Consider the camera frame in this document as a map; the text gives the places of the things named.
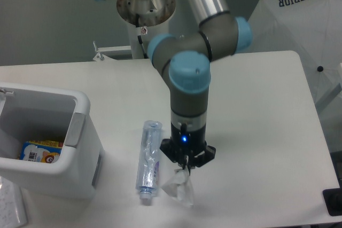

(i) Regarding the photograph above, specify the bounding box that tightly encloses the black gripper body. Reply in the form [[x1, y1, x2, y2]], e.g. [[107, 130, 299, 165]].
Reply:
[[171, 124, 207, 155]]

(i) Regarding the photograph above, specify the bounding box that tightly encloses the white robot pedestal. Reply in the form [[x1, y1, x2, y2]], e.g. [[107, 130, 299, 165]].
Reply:
[[116, 0, 176, 52]]

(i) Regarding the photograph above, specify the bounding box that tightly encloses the crushed clear plastic bottle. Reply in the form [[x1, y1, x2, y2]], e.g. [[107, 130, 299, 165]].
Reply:
[[136, 120, 162, 206]]

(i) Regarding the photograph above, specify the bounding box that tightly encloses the white tissue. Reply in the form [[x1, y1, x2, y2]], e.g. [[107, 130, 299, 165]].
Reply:
[[161, 168, 194, 207]]

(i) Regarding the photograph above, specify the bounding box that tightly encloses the white paper sheet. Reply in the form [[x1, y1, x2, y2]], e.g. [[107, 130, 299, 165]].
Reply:
[[1, 177, 28, 227]]

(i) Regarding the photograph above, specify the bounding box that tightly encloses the white trash can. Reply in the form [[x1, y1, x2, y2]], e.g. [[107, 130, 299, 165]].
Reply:
[[1, 82, 104, 199]]

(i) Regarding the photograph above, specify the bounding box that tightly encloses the colourful snack package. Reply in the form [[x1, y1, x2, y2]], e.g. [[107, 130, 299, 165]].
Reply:
[[19, 140, 64, 163]]

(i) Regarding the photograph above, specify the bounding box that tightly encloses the black pedestal cable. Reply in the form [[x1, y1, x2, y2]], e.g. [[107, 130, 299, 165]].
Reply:
[[135, 13, 149, 59]]

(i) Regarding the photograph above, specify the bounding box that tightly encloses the white metal bracket frame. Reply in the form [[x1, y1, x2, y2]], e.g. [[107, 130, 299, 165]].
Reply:
[[92, 41, 148, 61]]

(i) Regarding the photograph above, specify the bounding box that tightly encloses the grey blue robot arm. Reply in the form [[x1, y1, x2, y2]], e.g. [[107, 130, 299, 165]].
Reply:
[[100, 0, 252, 170]]

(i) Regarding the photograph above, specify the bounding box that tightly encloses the white superior umbrella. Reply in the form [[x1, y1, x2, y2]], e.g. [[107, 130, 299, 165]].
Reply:
[[247, 0, 341, 101]]

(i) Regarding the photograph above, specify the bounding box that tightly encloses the black device at edge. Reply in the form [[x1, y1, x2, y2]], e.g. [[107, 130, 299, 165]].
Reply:
[[323, 188, 341, 216]]

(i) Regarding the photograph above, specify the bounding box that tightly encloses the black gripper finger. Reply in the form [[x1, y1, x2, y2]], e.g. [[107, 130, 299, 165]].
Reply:
[[186, 145, 216, 175], [160, 138, 188, 169]]

